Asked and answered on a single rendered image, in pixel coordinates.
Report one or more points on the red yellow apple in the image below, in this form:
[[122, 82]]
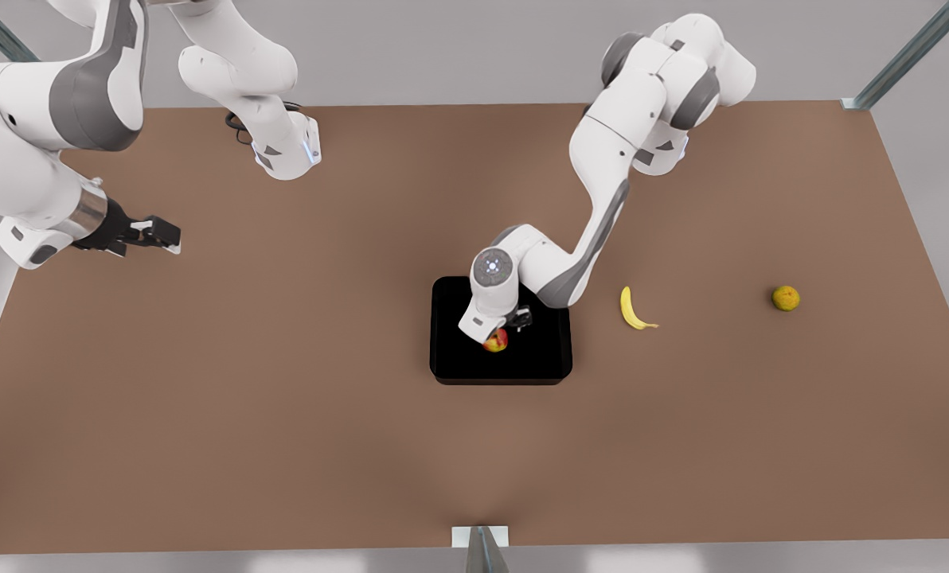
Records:
[[496, 342]]

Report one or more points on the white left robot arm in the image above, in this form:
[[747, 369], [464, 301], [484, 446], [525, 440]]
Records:
[[610, 151]]

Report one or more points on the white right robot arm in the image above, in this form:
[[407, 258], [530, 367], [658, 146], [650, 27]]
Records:
[[21, 119]]

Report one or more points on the black square tray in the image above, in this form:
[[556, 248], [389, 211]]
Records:
[[522, 362]]

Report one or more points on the yellow banana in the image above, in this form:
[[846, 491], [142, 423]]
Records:
[[629, 312]]

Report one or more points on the yellow green orange fruit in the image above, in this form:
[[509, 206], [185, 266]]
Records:
[[786, 298]]

